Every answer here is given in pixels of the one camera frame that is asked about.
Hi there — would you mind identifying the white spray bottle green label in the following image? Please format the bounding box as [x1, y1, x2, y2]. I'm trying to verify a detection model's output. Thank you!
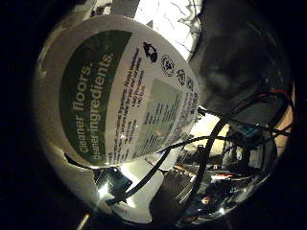
[32, 13, 202, 171]

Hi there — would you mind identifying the black cable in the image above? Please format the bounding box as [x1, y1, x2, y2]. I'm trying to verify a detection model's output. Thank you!
[105, 135, 231, 205]

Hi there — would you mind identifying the teal aluminium frame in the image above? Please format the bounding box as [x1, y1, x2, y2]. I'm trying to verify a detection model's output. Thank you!
[235, 124, 262, 138]

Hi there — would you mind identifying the red cable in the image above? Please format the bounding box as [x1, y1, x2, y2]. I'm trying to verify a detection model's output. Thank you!
[255, 89, 291, 101]

